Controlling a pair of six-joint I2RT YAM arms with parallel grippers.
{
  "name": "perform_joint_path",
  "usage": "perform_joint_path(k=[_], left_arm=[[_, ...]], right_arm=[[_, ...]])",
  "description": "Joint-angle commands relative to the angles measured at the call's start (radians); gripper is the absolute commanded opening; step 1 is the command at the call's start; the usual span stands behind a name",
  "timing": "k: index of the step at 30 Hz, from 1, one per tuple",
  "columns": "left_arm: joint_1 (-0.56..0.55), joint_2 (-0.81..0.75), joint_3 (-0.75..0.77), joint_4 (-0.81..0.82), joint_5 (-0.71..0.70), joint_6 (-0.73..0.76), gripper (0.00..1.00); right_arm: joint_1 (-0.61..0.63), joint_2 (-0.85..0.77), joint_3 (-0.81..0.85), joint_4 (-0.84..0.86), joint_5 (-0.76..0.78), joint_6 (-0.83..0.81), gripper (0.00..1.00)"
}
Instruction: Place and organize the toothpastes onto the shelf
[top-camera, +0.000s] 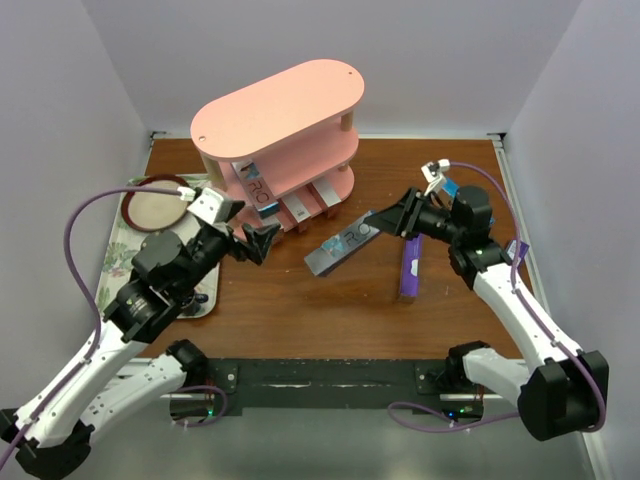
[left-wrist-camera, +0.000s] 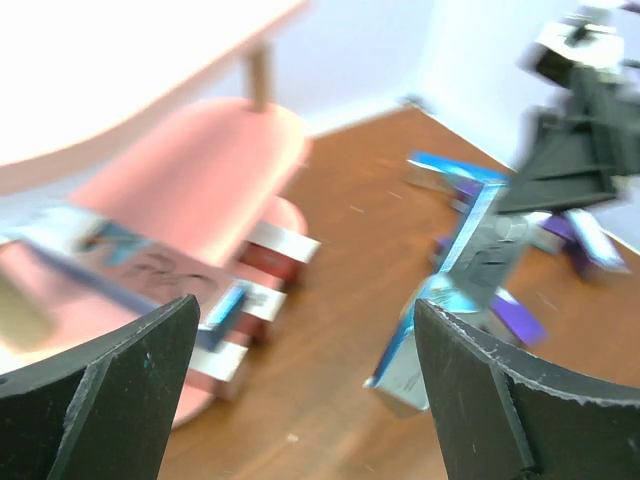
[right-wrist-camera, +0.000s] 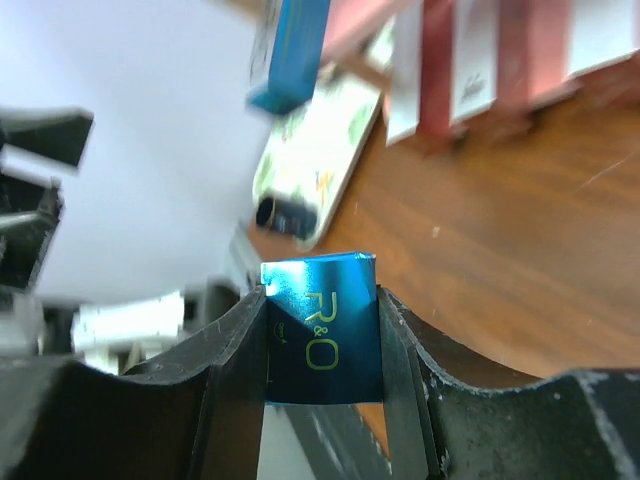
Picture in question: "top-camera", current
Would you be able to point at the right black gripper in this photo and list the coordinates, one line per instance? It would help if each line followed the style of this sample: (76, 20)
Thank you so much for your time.
(410, 213)

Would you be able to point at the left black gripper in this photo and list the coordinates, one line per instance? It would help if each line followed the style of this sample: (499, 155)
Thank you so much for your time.
(239, 245)

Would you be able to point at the blue toothpaste box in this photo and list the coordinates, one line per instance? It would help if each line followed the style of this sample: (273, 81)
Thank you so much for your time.
(450, 188)
(338, 248)
(257, 189)

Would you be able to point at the purple toothpaste box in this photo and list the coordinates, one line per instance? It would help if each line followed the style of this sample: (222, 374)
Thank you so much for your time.
(409, 275)

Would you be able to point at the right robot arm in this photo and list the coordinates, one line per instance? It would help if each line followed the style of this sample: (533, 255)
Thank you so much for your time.
(558, 387)

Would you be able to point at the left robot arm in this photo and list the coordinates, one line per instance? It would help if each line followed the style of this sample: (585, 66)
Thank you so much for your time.
(53, 434)

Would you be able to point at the pink three-tier shelf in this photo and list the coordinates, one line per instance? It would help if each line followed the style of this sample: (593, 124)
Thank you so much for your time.
(296, 126)

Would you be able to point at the dark red rimmed plate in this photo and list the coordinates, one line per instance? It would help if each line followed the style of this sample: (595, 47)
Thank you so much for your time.
(149, 212)

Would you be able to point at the floral serving tray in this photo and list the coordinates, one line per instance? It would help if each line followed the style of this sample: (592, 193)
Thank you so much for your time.
(125, 242)

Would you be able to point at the purple toothpaste box right edge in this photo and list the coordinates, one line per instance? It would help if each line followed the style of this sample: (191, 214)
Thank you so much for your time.
(519, 250)

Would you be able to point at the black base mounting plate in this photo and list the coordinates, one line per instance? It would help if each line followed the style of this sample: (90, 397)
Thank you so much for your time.
(339, 384)

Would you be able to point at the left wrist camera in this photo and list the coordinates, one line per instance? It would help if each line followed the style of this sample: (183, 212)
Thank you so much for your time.
(212, 205)

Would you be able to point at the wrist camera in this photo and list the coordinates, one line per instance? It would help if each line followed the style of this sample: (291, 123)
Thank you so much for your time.
(435, 175)
(212, 205)

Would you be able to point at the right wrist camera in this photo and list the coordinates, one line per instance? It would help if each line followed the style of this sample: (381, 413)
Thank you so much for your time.
(435, 175)

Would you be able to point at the aluminium frame rail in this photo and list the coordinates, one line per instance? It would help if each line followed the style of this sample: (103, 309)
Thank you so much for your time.
(528, 269)

